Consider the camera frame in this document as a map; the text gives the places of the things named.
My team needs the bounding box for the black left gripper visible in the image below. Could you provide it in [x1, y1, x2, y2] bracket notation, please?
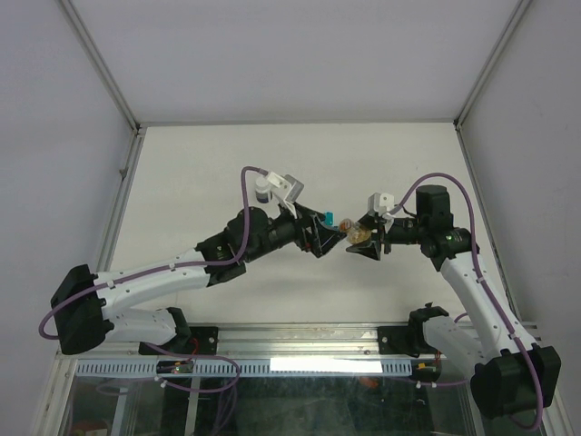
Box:
[244, 200, 346, 263]

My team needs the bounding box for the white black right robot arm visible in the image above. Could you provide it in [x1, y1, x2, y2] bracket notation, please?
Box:
[340, 185, 561, 419]

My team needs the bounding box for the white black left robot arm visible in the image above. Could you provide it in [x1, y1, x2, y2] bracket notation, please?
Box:
[48, 205, 346, 355]

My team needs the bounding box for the teal Wed pill box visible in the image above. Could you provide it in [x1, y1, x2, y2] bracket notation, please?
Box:
[323, 211, 334, 226]

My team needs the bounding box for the white capped dark pill bottle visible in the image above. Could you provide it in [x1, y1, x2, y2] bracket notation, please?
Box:
[254, 176, 271, 204]

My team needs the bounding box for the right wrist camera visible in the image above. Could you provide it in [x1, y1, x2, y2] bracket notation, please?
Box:
[367, 193, 395, 223]

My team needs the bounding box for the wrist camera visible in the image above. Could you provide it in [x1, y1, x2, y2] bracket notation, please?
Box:
[265, 172, 304, 218]
[367, 193, 395, 223]

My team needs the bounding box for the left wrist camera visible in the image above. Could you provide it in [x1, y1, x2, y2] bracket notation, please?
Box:
[265, 172, 304, 218]

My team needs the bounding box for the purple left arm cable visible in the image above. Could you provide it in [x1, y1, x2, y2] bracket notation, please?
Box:
[38, 165, 271, 436]

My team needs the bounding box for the aluminium mounting rail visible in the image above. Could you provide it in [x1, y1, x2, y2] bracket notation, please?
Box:
[56, 322, 546, 362]

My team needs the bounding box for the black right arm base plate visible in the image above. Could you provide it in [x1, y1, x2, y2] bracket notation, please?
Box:
[377, 323, 458, 358]

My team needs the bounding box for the grey slotted cable duct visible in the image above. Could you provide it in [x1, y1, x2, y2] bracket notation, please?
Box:
[75, 357, 412, 379]

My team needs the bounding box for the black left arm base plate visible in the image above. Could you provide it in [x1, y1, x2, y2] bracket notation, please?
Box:
[158, 325, 220, 356]

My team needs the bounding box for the right aluminium frame post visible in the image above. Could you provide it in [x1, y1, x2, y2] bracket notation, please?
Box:
[453, 0, 534, 129]

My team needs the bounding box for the aluminium frame post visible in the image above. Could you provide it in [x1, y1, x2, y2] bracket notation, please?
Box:
[453, 0, 534, 129]
[55, 0, 141, 134]

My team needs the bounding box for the left aluminium frame post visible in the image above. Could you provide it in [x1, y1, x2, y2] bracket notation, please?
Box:
[55, 0, 141, 134]

